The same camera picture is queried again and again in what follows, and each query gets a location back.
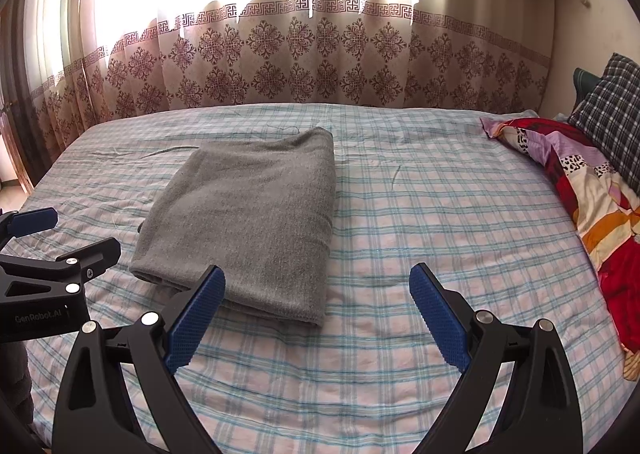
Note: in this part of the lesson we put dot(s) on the patterned beige curtain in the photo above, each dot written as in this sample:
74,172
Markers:
300,48

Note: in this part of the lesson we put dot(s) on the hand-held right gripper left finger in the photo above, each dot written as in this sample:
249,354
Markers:
197,319

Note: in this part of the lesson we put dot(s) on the black white checkered pillow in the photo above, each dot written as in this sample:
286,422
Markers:
610,103

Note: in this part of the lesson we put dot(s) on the plaid-sheeted bed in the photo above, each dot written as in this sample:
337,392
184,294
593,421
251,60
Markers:
425,194

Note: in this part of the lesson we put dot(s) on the colourful patchwork quilt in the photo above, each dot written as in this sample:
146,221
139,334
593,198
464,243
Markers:
575,168

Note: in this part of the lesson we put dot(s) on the grey pants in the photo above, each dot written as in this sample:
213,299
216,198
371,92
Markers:
250,204

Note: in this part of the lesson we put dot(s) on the dark green cushion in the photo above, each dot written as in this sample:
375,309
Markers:
585,83

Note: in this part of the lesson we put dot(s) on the dark fuzzy cloth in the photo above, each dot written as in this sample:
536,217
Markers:
15,384

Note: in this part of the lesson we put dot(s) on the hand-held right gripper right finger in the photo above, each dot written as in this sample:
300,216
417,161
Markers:
440,319

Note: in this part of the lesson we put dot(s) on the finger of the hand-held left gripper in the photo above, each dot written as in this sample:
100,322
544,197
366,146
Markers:
95,256
32,223

